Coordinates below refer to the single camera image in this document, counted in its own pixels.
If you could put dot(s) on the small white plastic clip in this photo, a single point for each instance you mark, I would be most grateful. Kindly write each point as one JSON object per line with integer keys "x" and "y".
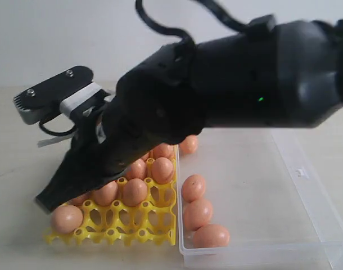
{"x": 302, "y": 173}

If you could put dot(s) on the brown egg nine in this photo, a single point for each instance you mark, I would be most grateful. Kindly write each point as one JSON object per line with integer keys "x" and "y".
{"x": 106, "y": 194}

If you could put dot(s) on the brown egg four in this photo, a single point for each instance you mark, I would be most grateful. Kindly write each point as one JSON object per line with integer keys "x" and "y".
{"x": 163, "y": 150}

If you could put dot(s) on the yellow plastic egg tray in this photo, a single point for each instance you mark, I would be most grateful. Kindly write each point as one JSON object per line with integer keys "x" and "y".
{"x": 153, "y": 219}

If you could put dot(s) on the brown egg five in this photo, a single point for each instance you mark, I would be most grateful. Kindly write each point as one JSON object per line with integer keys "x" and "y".
{"x": 65, "y": 219}

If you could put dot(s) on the brown egg seven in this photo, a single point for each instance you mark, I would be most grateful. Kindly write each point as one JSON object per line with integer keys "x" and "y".
{"x": 78, "y": 201}

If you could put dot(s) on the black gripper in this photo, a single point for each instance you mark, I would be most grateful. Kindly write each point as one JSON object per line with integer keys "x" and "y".
{"x": 107, "y": 142}

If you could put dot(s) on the brown egg fifteen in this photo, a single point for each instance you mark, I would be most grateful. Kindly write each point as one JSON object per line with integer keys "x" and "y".
{"x": 211, "y": 236}

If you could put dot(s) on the brown egg sixteen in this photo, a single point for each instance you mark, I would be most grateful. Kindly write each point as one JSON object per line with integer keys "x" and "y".
{"x": 162, "y": 170}

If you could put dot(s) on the brown egg thirteen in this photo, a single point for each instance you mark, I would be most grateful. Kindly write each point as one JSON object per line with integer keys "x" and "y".
{"x": 197, "y": 214}

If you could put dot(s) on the brown egg eleven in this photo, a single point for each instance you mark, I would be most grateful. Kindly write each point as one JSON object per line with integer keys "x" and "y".
{"x": 137, "y": 169}

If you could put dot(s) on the brown egg six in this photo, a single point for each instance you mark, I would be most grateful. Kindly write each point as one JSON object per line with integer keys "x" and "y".
{"x": 189, "y": 145}

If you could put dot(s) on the clear plastic container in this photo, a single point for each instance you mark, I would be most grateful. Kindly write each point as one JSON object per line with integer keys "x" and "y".
{"x": 273, "y": 216}

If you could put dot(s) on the brown egg twelve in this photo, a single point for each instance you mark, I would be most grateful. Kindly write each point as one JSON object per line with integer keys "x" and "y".
{"x": 193, "y": 188}

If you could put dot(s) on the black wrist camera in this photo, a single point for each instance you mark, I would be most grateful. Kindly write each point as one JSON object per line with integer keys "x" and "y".
{"x": 60, "y": 94}

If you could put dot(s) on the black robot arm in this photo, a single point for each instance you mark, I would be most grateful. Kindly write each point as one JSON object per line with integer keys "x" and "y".
{"x": 283, "y": 76}

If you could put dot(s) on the brown egg ten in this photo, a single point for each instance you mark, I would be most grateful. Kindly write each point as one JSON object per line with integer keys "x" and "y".
{"x": 134, "y": 192}

